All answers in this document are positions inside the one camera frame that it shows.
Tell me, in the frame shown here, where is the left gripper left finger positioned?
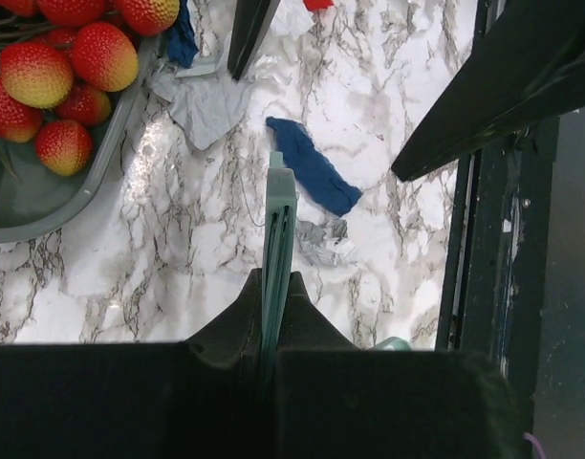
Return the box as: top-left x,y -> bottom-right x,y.
0,272 -> 261,458

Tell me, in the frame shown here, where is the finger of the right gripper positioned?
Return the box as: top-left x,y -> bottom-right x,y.
391,1 -> 585,181
227,0 -> 280,80

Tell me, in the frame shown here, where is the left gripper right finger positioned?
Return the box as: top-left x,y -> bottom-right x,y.
275,273 -> 536,458

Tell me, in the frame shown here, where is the red paper scrap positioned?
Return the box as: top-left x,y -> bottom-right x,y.
303,0 -> 334,11

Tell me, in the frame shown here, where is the mint green hand brush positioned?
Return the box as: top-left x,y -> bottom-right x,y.
260,150 -> 413,398

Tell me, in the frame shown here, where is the blue paper scrap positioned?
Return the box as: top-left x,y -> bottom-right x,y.
265,117 -> 362,217
166,0 -> 199,68

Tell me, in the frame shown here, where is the blue paper scrap by tray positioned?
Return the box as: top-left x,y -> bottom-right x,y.
166,0 -> 199,68

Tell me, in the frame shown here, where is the red yellow strawberry cluster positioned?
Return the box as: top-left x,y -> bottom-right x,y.
0,1 -> 182,177

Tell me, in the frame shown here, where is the grey fruit tray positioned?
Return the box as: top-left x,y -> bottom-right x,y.
0,36 -> 162,244

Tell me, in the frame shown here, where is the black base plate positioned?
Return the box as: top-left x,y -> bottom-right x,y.
434,0 -> 561,422

